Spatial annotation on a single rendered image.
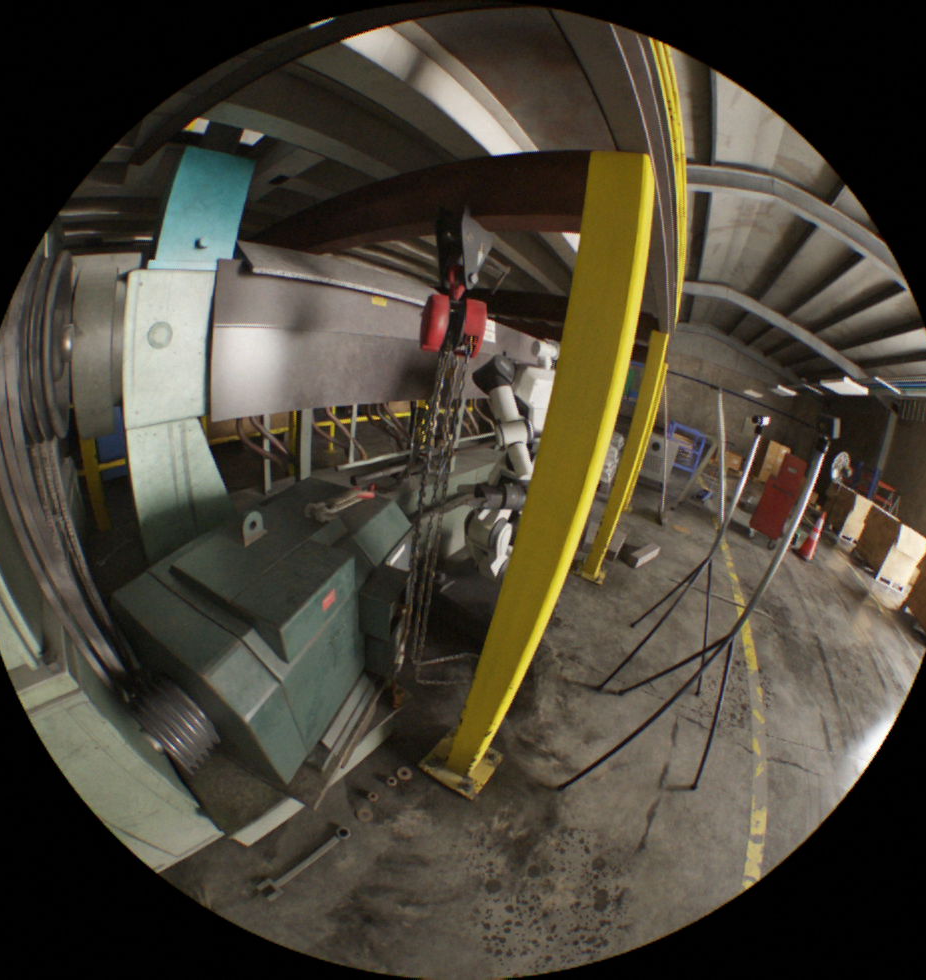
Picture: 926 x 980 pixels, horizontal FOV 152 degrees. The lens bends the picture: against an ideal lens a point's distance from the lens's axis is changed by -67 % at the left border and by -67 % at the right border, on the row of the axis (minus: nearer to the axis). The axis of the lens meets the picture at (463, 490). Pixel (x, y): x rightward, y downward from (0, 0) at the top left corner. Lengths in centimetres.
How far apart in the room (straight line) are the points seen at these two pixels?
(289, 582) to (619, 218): 80
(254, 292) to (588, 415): 96
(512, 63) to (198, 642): 131
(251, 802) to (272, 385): 119
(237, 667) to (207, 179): 117
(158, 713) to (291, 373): 99
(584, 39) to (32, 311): 68
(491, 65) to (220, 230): 82
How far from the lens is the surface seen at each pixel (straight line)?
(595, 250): 58
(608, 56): 52
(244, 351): 111
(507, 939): 133
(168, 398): 109
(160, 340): 107
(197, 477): 118
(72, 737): 80
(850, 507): 977
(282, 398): 118
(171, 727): 73
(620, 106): 59
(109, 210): 188
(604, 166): 66
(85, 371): 95
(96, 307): 96
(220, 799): 110
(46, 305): 54
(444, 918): 129
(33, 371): 54
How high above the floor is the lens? 128
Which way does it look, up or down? 22 degrees down
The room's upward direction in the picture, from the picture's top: 10 degrees clockwise
